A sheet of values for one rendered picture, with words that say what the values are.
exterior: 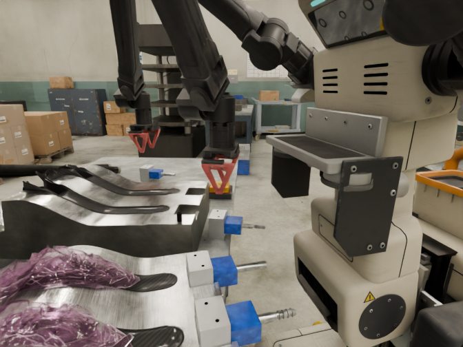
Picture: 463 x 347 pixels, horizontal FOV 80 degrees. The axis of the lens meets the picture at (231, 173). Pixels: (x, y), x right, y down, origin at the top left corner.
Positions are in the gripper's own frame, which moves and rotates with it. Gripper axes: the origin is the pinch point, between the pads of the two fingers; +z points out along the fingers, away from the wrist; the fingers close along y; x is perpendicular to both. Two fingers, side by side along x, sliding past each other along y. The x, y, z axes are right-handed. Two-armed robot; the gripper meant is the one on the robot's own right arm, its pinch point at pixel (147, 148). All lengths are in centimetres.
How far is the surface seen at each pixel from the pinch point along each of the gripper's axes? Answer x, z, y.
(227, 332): 45, 5, 69
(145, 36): -157, -89, -318
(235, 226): 40, 9, 37
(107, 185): 6.0, 2.3, 33.7
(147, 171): 0.7, 8.5, 2.4
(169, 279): 34, 7, 59
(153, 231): 26, 5, 49
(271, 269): 46, 94, -63
